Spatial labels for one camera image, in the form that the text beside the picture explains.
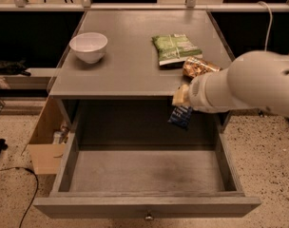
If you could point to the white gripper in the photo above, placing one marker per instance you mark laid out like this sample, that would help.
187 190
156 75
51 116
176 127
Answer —
198 94

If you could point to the dark blue rxbar wrapper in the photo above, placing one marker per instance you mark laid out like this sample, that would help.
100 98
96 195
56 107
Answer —
181 116

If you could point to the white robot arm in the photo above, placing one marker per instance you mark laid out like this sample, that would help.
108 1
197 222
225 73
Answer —
256 79

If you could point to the open grey top drawer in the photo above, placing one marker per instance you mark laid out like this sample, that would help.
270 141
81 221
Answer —
122 162

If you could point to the gold brown snack bag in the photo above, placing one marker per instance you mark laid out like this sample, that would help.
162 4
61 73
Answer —
194 67

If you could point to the green snack bag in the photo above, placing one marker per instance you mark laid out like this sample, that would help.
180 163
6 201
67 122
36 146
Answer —
174 48

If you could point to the white ceramic bowl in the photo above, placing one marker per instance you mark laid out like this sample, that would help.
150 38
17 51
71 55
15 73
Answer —
89 47

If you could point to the brown cardboard box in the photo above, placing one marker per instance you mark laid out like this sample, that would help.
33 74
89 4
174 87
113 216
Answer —
47 142

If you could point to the black object on ledge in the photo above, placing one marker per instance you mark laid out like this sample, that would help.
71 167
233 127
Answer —
13 68

